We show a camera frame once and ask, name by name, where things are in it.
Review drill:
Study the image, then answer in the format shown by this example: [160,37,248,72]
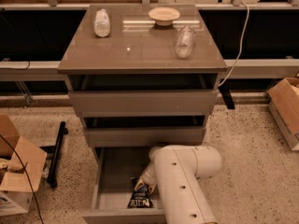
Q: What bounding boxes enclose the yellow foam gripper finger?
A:
[134,176,156,196]

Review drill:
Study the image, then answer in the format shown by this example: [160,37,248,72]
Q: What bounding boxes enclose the clear plastic bottle right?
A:
[175,25,195,59]

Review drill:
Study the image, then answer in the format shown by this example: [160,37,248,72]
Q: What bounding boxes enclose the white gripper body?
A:
[140,161,157,185]

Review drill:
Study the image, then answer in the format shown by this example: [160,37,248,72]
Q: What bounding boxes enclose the grey drawer cabinet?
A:
[57,4,228,147]

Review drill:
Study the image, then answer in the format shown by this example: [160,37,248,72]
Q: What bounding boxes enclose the cardboard box right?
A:
[267,77,299,151]

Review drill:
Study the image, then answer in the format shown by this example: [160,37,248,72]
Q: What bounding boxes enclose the blue chip bag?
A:
[127,177,154,208]

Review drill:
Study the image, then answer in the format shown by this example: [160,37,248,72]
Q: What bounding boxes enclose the open cardboard box left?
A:
[0,114,47,217]

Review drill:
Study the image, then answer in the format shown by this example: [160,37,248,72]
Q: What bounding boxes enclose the grey top drawer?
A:
[68,91,218,118]

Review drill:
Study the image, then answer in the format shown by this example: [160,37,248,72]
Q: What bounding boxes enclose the black cable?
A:
[0,133,45,224]

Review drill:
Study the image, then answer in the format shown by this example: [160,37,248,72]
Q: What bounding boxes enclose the black table leg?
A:
[219,86,235,110]

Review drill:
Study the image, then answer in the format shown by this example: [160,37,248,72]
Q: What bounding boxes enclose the grey middle drawer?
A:
[83,127,206,147]

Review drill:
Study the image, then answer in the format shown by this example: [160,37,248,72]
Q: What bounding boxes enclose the grey open bottom drawer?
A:
[83,147,167,224]

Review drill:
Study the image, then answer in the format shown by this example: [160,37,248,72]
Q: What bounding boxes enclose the white cable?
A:
[218,2,251,88]

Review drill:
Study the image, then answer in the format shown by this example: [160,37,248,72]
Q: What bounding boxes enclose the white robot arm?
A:
[135,145,222,224]

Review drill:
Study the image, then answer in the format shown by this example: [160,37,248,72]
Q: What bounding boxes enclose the black metal stand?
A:
[42,121,68,189]

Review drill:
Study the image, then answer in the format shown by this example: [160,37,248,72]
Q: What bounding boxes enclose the cream ceramic bowl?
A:
[149,7,180,26]

